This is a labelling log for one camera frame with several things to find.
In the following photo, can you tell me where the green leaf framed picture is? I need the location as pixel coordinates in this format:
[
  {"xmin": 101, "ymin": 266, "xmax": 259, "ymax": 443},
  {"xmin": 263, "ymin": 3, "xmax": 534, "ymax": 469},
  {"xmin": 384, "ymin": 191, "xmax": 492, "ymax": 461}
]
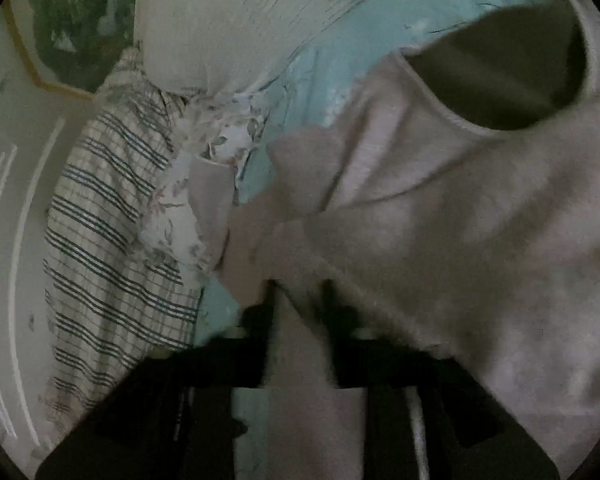
[{"xmin": 3, "ymin": 0, "xmax": 136, "ymax": 99}]

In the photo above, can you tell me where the light blue floral bedsheet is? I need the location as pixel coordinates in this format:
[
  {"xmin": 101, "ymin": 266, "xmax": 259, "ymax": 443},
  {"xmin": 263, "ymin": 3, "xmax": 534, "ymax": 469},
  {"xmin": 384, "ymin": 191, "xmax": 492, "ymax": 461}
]
[{"xmin": 194, "ymin": 0, "xmax": 571, "ymax": 480}]

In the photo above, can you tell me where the white floral quilt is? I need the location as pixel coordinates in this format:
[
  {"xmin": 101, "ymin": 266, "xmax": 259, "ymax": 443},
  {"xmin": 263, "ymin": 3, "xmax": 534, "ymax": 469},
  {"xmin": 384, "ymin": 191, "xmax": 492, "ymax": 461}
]
[{"xmin": 132, "ymin": 92, "xmax": 270, "ymax": 290}]

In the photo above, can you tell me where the pink fleece garment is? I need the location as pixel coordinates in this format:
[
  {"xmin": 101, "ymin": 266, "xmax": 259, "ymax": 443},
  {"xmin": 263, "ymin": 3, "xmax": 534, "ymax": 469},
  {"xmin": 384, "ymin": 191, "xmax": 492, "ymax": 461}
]
[{"xmin": 187, "ymin": 0, "xmax": 600, "ymax": 480}]

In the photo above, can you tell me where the white striped pillow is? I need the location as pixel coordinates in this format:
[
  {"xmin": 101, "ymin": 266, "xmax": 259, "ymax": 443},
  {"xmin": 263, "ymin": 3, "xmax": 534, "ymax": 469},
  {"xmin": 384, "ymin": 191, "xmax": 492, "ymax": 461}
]
[{"xmin": 136, "ymin": 0, "xmax": 362, "ymax": 96}]

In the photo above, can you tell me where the plaid checked blanket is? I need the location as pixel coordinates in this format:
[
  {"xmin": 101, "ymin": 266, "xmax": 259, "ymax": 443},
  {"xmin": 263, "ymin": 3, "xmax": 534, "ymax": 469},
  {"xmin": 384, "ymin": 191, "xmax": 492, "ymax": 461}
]
[{"xmin": 43, "ymin": 48, "xmax": 198, "ymax": 439}]

